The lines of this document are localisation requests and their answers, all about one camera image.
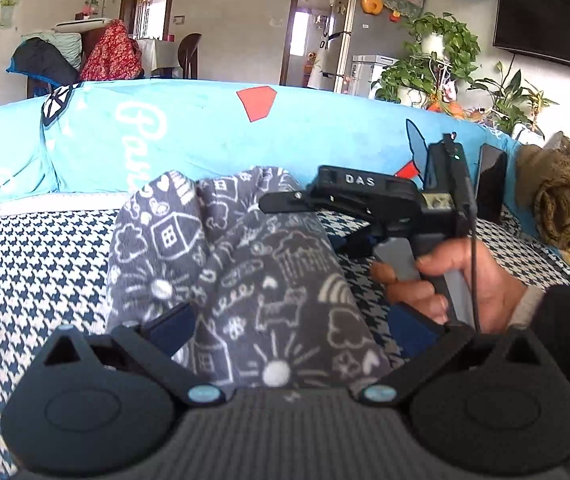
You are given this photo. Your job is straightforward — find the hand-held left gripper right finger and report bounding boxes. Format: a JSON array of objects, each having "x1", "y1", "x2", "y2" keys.
[{"x1": 359, "y1": 304, "x2": 546, "y2": 408}]

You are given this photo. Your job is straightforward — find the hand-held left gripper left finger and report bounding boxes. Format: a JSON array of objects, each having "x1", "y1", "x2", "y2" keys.
[{"x1": 44, "y1": 301, "x2": 227, "y2": 408}]

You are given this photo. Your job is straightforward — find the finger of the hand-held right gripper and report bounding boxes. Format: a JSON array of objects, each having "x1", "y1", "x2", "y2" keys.
[
  {"x1": 258, "y1": 188, "x2": 327, "y2": 216},
  {"x1": 332, "y1": 229, "x2": 384, "y2": 261}
]

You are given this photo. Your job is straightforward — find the grey doodle print fleece jacket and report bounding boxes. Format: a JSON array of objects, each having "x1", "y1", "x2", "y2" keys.
[{"x1": 106, "y1": 165, "x2": 394, "y2": 392}]

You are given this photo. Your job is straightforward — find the person's right hand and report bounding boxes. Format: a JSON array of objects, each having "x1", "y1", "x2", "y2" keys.
[{"x1": 369, "y1": 239, "x2": 530, "y2": 334}]

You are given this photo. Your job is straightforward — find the blue printed sofa cover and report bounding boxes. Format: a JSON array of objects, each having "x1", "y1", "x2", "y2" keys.
[{"x1": 0, "y1": 78, "x2": 570, "y2": 301}]

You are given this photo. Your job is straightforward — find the pile of oranges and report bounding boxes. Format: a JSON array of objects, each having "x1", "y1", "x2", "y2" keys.
[{"x1": 427, "y1": 99, "x2": 466, "y2": 119}]

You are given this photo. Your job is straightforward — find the small white cabinet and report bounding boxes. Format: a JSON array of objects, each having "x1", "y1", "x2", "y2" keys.
[{"x1": 351, "y1": 54, "x2": 400, "y2": 99}]

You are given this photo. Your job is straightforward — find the black smartphone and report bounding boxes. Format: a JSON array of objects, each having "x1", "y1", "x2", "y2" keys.
[{"x1": 474, "y1": 143, "x2": 508, "y2": 225}]

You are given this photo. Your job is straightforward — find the houndstooth sofa seat cushion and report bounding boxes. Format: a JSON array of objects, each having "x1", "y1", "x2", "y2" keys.
[{"x1": 0, "y1": 199, "x2": 570, "y2": 480}]

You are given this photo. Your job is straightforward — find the grey refrigerator with floral cover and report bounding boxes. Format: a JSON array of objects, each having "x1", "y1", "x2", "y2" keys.
[{"x1": 322, "y1": 0, "x2": 428, "y2": 94}]

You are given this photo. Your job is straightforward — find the long leaf potted plant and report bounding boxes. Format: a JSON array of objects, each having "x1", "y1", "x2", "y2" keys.
[{"x1": 469, "y1": 62, "x2": 558, "y2": 136}]

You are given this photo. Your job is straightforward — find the dark wooden dining chair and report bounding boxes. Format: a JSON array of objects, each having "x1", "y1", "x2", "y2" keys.
[{"x1": 177, "y1": 33, "x2": 203, "y2": 80}]

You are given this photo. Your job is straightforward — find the table with white cloth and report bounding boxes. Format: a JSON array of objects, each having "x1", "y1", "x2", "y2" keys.
[{"x1": 137, "y1": 37, "x2": 184, "y2": 74}]

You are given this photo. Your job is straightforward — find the brown crumpled cloth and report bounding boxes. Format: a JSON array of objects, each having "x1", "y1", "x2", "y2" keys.
[{"x1": 514, "y1": 132, "x2": 570, "y2": 251}]

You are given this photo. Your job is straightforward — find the red floral cloth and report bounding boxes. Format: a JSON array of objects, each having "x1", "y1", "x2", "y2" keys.
[{"x1": 80, "y1": 19, "x2": 145, "y2": 82}]

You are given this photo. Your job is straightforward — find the white flat board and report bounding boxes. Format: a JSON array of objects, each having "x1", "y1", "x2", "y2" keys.
[{"x1": 54, "y1": 17, "x2": 114, "y2": 31}]

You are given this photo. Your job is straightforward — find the pale bedding pile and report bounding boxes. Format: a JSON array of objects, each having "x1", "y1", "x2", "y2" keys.
[{"x1": 22, "y1": 29, "x2": 84, "y2": 69}]

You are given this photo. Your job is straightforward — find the dark padded jacket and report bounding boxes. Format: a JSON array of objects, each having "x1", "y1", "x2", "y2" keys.
[{"x1": 6, "y1": 37, "x2": 82, "y2": 89}]

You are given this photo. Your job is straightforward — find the black cable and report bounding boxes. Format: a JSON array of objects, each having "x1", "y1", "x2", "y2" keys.
[{"x1": 467, "y1": 200, "x2": 484, "y2": 334}]

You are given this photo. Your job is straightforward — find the brown door frame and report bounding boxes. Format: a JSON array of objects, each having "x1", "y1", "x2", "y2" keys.
[
  {"x1": 279, "y1": 0, "x2": 346, "y2": 89},
  {"x1": 118, "y1": 0, "x2": 177, "y2": 41}
]

